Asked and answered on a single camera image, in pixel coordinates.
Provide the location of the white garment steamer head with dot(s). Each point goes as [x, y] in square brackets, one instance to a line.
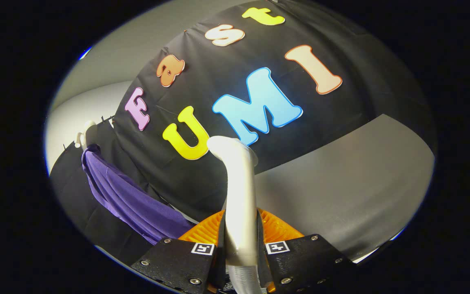
[241, 196]

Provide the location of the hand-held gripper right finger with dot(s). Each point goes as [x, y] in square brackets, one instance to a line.
[300, 265]

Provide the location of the purple jacket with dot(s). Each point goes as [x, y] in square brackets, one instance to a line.
[137, 204]

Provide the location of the black backdrop cloth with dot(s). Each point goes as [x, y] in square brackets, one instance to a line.
[202, 69]

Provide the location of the grey cabinet with black top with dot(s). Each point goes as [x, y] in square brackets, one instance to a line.
[341, 183]

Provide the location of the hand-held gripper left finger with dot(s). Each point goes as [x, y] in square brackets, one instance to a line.
[178, 265]

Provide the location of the white clothes hanger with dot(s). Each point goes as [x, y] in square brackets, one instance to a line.
[88, 130]

